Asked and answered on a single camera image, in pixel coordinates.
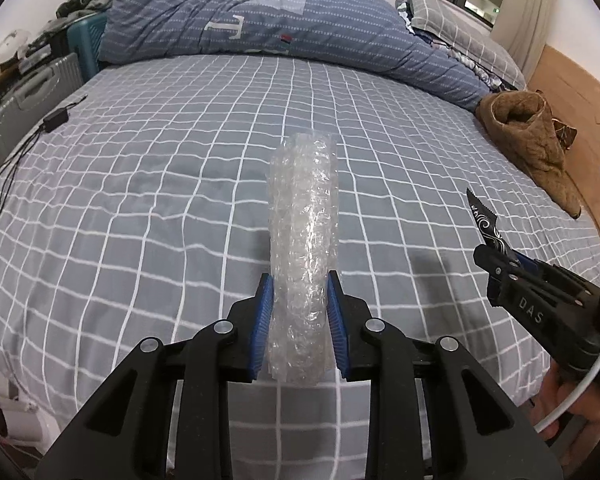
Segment black patterned packet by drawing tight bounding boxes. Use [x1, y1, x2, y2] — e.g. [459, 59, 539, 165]
[466, 188, 517, 261]

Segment bubble wrap roll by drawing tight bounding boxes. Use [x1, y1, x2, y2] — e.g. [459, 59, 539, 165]
[268, 130, 339, 386]

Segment person's right hand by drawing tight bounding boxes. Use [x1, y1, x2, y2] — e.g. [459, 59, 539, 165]
[529, 361, 600, 446]

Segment brown fleece garment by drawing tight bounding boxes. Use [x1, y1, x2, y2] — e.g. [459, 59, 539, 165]
[476, 91, 581, 219]

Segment grey checked bed sheet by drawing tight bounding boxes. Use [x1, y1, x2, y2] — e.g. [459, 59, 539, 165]
[0, 55, 600, 422]

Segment grey checked pillow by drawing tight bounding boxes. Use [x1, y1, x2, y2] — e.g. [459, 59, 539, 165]
[407, 0, 527, 90]

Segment beige curtain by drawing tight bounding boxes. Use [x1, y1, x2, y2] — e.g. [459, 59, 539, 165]
[491, 0, 555, 80]

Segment grey hard suitcase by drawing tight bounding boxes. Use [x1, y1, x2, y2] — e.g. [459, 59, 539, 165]
[0, 53, 83, 166]

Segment teal plastic crate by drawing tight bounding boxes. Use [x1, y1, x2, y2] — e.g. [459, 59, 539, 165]
[67, 12, 107, 82]

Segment blue striped duvet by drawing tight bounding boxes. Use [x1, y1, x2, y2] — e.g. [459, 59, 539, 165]
[99, 0, 490, 110]

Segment wooden bed frame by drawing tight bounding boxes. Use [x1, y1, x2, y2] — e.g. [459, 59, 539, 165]
[528, 46, 600, 231]

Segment black charger with cable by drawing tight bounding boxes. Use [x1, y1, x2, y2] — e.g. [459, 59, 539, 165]
[0, 94, 87, 217]

